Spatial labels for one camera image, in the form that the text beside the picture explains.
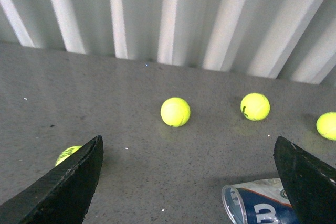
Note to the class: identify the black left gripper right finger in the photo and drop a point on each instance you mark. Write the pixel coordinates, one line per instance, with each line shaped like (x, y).
(308, 181)

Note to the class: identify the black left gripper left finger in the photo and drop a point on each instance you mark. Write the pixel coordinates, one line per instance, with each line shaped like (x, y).
(64, 194)

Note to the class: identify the blue white tennis ball can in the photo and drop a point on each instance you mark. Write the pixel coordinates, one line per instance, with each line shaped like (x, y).
(259, 201)

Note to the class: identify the yellow tennis ball near left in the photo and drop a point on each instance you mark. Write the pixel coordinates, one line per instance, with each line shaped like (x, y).
(66, 153)

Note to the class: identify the yellow tennis ball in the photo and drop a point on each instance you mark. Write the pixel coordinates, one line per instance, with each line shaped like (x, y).
(255, 106)
(66, 153)
(175, 112)
(326, 125)

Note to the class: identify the yellow tennis ball far right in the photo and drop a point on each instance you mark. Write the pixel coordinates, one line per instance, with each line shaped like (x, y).
(326, 125)

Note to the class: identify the yellow tennis ball centre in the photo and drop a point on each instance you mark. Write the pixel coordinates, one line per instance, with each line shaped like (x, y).
(175, 112)

